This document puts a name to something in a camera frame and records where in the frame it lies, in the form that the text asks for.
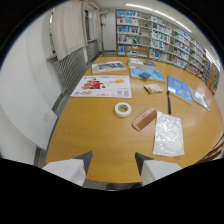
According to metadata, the white curtain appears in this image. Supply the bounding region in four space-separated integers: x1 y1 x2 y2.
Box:
51 0 89 61

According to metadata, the white tape roll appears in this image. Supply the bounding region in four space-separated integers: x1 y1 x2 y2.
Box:
114 101 132 118

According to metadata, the wooden chair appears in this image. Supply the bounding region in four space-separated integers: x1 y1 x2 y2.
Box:
124 47 151 60
184 64 200 77
196 133 224 164

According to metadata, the teal magazine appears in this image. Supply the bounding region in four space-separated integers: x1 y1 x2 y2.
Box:
128 66 166 83

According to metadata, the large colourful poster sheet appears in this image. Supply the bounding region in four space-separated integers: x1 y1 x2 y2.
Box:
70 74 133 99

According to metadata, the black pen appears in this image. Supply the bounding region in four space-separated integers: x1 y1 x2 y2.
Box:
166 90 172 115

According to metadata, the N95 mask in clear bag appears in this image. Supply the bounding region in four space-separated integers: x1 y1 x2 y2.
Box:
152 110 185 158

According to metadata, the wall radiator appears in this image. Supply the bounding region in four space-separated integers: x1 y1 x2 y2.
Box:
53 39 100 92

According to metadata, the grey-blue booklet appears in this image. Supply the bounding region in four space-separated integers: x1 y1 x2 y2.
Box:
188 87 211 112

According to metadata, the blue book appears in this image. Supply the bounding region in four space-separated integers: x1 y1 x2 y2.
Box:
166 74 193 105

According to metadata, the wooden comb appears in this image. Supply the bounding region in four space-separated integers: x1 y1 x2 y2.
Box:
131 107 158 132

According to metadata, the small dark wallet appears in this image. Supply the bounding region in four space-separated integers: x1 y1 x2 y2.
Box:
138 71 153 80

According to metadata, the dark cover book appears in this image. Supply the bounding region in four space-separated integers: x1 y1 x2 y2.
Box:
127 57 157 69

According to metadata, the library bookshelf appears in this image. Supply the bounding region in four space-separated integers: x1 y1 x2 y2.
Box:
115 8 221 92

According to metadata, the small snack packet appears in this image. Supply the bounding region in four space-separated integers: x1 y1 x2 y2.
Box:
143 83 163 94

